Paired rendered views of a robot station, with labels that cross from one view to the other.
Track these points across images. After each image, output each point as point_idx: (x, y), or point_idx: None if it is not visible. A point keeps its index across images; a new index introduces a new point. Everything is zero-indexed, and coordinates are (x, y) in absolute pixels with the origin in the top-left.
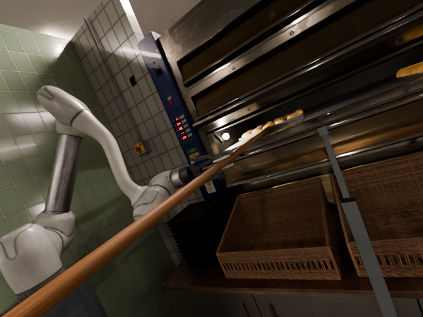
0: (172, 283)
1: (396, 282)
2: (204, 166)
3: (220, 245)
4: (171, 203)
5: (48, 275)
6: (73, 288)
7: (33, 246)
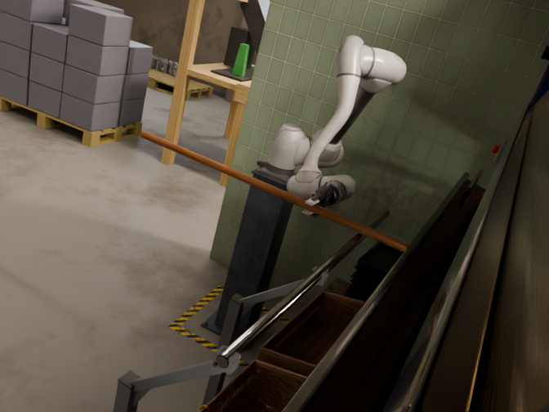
0: (335, 284)
1: (221, 406)
2: (377, 217)
3: (333, 295)
4: (222, 169)
5: (274, 165)
6: (173, 150)
7: (281, 142)
